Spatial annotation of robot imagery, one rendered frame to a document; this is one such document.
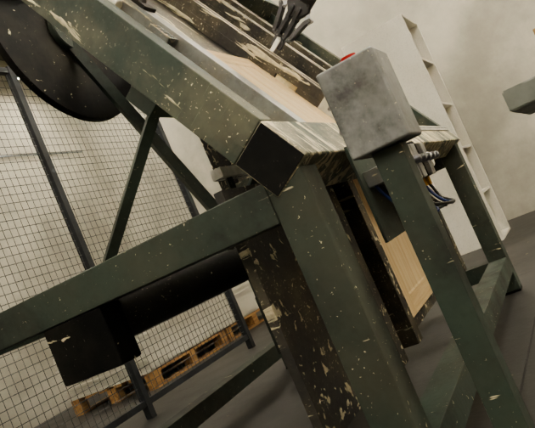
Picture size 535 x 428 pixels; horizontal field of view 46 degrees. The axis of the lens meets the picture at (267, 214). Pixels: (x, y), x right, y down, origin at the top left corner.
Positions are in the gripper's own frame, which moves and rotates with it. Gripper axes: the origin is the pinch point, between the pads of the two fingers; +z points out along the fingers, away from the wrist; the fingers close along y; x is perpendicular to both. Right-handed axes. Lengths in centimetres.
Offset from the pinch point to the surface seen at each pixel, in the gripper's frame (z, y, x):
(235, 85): 6, -18, 50
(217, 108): 6, -29, 75
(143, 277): 48, -33, 75
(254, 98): 6, -24, 50
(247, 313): 303, 50, -399
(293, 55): 3.4, 7.4, -34.9
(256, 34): 4.6, 24.7, -34.8
